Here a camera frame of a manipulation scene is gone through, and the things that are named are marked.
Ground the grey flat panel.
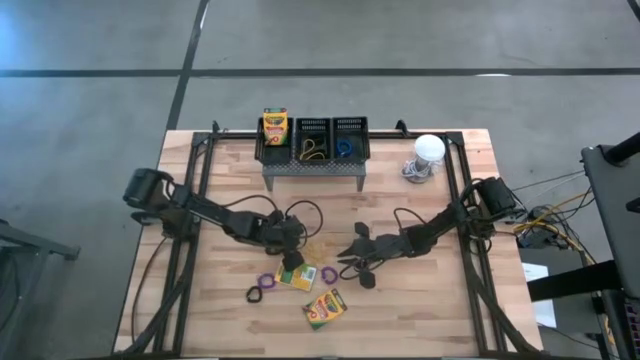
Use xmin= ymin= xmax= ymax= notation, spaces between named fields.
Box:
xmin=581 ymin=143 xmax=640 ymax=300

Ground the white coiled cable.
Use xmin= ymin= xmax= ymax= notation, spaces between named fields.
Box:
xmin=401 ymin=158 xmax=444 ymax=183

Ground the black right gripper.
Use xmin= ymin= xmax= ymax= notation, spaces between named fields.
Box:
xmin=337 ymin=221 xmax=404 ymax=290

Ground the black aluminium table frame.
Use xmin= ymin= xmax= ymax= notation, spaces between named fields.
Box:
xmin=119 ymin=119 xmax=546 ymax=359

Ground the white mushroom-shaped lamp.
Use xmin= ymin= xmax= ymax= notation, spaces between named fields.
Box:
xmin=412 ymin=133 xmax=447 ymax=185

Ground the brown cable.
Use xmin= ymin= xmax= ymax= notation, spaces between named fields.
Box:
xmin=129 ymin=234 xmax=169 ymax=347

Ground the grey perforated metal shelf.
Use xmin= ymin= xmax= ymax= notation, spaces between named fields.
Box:
xmin=262 ymin=144 xmax=368 ymax=193

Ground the black strut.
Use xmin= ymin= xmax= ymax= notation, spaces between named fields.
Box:
xmin=527 ymin=259 xmax=624 ymax=302

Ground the white paper sheet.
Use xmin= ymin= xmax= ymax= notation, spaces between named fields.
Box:
xmin=521 ymin=262 xmax=558 ymax=330

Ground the black plastic basket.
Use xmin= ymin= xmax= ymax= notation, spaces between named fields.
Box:
xmin=255 ymin=116 xmax=295 ymax=167
xmin=332 ymin=116 xmax=372 ymax=163
xmin=294 ymin=117 xmax=333 ymax=164

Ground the tangled cable bundle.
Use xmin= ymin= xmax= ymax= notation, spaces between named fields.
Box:
xmin=509 ymin=169 xmax=599 ymax=266

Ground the yellow green crayon box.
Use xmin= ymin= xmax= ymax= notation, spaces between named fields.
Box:
xmin=273 ymin=260 xmax=319 ymax=293
xmin=262 ymin=106 xmax=290 ymax=148
xmin=301 ymin=288 xmax=349 ymax=332

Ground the grey metal cart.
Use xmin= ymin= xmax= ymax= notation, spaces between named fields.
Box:
xmin=0 ymin=218 xmax=82 ymax=360

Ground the black pole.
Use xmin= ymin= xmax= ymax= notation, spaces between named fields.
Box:
xmin=602 ymin=130 xmax=640 ymax=167

